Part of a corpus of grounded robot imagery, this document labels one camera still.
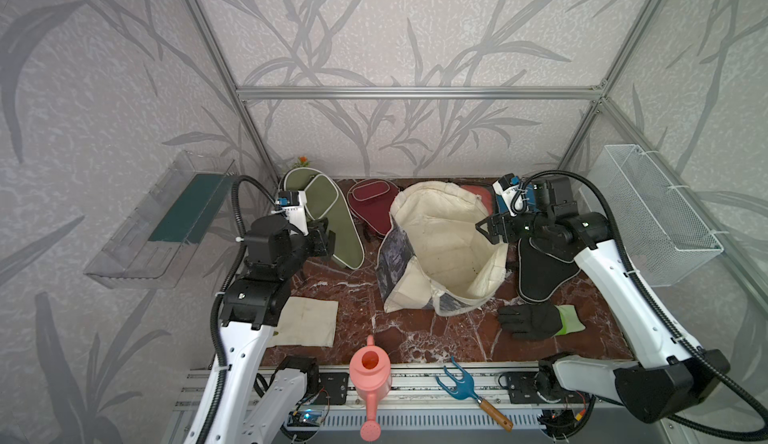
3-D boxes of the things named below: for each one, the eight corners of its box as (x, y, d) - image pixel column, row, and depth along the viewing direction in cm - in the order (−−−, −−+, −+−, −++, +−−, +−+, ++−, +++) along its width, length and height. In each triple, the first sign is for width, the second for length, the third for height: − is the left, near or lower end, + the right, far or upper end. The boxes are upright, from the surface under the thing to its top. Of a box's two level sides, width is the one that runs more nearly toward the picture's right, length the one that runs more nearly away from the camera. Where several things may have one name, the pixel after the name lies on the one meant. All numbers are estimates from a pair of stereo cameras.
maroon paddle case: (340, 229, 108) (337, 219, 103) (356, 183, 122) (354, 173, 117) (390, 235, 106) (389, 225, 101) (399, 188, 120) (399, 177, 116)
